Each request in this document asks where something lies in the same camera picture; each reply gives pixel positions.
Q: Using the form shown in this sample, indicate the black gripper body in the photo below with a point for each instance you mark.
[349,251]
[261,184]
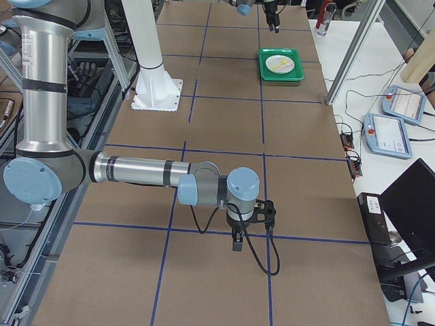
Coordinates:
[270,10]
[234,225]

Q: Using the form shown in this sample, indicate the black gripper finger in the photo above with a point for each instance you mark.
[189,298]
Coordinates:
[273,22]
[237,240]

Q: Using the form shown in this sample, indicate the yellow plastic spoon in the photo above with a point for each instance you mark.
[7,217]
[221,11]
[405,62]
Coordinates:
[283,62]

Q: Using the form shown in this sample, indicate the white round plate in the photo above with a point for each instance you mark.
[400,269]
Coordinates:
[271,61]

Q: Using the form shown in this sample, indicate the pink plastic spoon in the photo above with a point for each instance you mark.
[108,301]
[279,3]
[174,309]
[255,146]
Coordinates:
[284,69]

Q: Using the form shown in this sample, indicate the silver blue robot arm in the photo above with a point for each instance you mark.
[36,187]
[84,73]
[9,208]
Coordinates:
[46,166]
[244,7]

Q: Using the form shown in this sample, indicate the green plastic tray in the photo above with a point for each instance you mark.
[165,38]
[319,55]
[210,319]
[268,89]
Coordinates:
[296,76]

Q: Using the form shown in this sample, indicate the black orange connector hub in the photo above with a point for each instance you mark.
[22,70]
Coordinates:
[346,137]

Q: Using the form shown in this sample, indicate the black computer box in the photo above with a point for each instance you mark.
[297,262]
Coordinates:
[384,242]

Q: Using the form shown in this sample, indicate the far blue teach pendant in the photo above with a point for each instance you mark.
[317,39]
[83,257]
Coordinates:
[404,103]

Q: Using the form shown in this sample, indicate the blue teach pendant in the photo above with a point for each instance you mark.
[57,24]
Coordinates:
[387,136]
[404,103]

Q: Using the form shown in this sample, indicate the near blue teach pendant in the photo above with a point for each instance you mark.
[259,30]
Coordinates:
[387,136]

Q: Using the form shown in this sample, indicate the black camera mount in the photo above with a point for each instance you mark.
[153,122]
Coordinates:
[264,213]

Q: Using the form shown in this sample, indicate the aluminium frame post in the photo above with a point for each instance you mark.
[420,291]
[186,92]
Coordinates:
[373,10]

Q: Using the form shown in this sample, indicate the white pedestal column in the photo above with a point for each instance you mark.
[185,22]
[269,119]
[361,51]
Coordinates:
[155,90]

